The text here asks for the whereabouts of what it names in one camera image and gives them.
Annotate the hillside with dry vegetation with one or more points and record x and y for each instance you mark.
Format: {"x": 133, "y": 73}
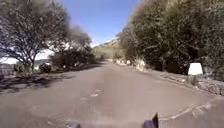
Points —
{"x": 106, "y": 50}

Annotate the grey asphalt road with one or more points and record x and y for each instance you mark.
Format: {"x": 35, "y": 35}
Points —
{"x": 110, "y": 96}

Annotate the row of trees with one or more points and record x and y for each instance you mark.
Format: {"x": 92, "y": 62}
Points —
{"x": 173, "y": 33}
{"x": 40, "y": 40}

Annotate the robot's own part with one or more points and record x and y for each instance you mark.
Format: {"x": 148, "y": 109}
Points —
{"x": 151, "y": 122}

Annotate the low stone wall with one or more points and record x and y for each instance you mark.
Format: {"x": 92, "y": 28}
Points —
{"x": 196, "y": 82}

